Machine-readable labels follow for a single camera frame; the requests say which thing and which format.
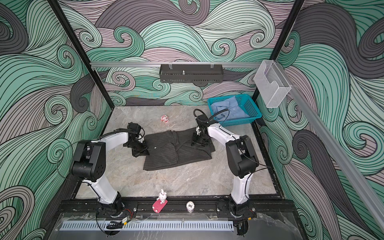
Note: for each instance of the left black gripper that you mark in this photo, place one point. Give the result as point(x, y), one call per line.
point(144, 151)

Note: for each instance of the teal plastic basket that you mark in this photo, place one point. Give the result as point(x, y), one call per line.
point(246, 103)

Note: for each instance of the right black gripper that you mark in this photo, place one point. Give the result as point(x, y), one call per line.
point(194, 140)

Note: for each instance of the white bunny on pink stand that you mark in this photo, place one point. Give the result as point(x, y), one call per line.
point(160, 202)

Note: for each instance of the aluminium rail right wall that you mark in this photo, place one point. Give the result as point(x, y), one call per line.
point(309, 106)

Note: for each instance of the clear acrylic wall holder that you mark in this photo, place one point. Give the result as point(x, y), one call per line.
point(272, 82)

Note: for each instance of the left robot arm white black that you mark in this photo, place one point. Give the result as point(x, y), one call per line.
point(89, 162)

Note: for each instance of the dark grey pinstriped shirt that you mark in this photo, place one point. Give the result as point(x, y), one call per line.
point(173, 149)

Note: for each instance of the aluminium rail back wall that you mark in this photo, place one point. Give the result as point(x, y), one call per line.
point(136, 64)

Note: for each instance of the black perforated wall shelf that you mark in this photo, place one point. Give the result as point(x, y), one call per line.
point(198, 74)

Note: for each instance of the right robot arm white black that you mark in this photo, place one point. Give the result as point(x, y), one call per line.
point(241, 157)

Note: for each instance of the light blue shirt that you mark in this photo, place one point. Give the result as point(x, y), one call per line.
point(234, 111)

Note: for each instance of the small white round jar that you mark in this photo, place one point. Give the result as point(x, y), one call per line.
point(190, 206)

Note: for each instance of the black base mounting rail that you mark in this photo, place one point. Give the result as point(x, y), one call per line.
point(218, 206)

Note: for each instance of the white slotted cable duct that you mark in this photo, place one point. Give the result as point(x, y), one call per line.
point(182, 225)

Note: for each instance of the small pink figurine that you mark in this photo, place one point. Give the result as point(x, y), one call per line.
point(165, 119)

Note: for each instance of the aluminium rail wall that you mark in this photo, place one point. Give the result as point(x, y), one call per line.
point(136, 64)
point(309, 106)

